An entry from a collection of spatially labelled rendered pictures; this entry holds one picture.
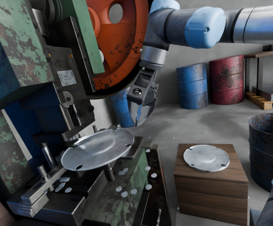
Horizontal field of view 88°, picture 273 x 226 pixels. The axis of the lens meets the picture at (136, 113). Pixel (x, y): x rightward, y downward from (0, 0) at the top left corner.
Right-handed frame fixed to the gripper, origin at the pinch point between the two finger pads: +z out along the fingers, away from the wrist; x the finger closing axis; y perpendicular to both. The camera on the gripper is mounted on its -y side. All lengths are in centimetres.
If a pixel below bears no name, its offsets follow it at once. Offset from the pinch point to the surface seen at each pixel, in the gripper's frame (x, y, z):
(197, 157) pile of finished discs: -42, 48, 36
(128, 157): -1.0, -6.3, 9.2
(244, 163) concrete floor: -96, 86, 52
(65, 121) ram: 23.3, -5.2, 4.4
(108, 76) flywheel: 26.7, 35.1, -6.0
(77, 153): 19.4, -3.3, 18.3
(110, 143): 8.7, 2.0, 12.7
